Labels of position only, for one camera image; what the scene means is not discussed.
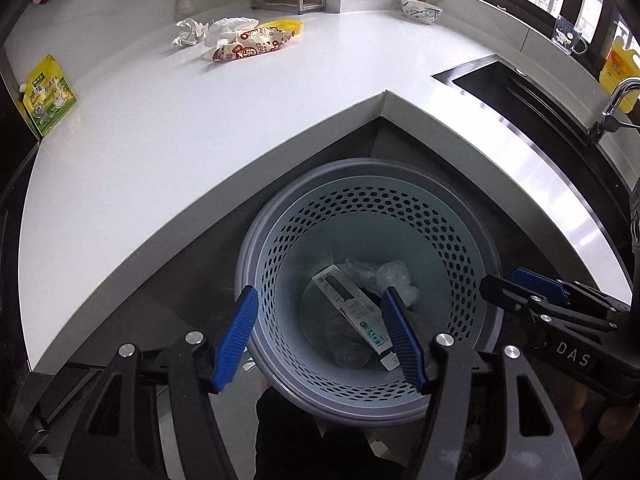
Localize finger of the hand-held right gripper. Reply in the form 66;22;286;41
479;274;621;346
510;267;631;313

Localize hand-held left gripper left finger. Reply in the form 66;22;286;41
57;285;261;480

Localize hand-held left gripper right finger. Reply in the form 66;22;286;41
380;287;566;480

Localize clear plastic cup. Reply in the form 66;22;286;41
325;320;373;368

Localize white toothpaste box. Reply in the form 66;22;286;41
311;264;401;372

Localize clear plastic bag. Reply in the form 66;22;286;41
345;258;420;306

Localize grey perforated waste basket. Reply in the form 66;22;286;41
234;158;506;423

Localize red patterned snack wrapper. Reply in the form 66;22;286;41
211;26;297;62

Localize person's right hand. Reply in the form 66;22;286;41
569;386;640;440

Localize person's black trouser leg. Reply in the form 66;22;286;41
255;387;416;480

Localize steel sink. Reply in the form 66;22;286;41
431;55;640;201

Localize chrome faucet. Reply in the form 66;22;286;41
587;77;640;143

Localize yellow oil bottle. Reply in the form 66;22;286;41
599;35;640;113

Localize glass mug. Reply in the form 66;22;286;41
555;15;588;55

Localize black stove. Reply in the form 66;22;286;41
0;45;43;376

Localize white patterned bowl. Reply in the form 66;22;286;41
400;0;443;26

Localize green yellow pouch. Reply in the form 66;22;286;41
21;55;78;137

